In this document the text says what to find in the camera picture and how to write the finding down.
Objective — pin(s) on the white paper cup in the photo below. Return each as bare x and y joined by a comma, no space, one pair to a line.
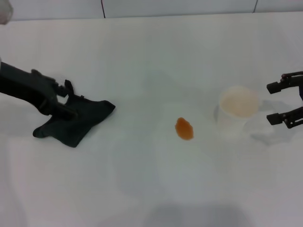
236,111

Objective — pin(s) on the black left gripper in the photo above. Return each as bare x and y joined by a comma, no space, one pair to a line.
23,87

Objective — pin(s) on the orange liquid stain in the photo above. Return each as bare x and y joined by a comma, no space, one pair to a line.
184,129

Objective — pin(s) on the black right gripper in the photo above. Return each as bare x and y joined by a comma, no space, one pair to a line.
301,93

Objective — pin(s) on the dark cloth rag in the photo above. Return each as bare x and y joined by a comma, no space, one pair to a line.
78,120

